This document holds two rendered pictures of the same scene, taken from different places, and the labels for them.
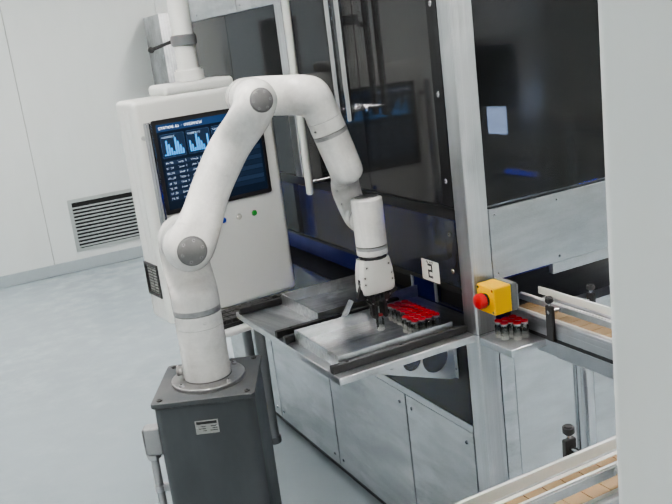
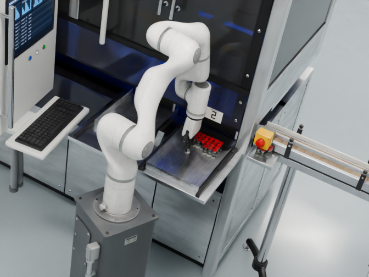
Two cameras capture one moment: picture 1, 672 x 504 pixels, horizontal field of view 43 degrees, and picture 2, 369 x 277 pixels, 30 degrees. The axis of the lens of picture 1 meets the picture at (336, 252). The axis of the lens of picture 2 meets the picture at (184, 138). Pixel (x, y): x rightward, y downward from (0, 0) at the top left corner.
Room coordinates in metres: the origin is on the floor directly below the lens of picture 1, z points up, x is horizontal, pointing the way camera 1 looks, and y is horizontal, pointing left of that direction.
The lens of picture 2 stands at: (0.41, 1.62, 2.81)
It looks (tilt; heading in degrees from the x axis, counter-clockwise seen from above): 37 degrees down; 317
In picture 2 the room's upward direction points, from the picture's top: 12 degrees clockwise
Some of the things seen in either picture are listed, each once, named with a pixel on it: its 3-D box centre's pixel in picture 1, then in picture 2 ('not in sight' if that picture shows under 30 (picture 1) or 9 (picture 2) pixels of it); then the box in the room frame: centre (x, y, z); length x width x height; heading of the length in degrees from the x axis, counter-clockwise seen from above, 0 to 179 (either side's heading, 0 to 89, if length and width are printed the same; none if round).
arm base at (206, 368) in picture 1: (203, 345); (118, 190); (2.04, 0.37, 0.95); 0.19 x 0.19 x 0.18
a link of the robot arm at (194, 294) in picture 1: (187, 262); (118, 145); (2.08, 0.38, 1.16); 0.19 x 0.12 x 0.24; 17
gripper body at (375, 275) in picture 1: (374, 272); (193, 123); (2.18, -0.10, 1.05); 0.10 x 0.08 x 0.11; 115
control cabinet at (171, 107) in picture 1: (207, 194); (12, 35); (2.91, 0.42, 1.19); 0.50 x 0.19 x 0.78; 122
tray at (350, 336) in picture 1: (372, 332); (189, 157); (2.14, -0.07, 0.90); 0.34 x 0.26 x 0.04; 116
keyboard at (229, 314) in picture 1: (248, 311); (50, 122); (2.71, 0.32, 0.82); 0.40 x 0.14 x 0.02; 122
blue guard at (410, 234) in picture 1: (299, 208); (64, 36); (2.98, 0.11, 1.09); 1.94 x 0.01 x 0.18; 26
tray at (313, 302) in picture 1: (348, 294); (137, 116); (2.49, -0.02, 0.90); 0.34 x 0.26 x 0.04; 116
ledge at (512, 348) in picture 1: (517, 339); (264, 155); (2.02, -0.43, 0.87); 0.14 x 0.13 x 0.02; 116
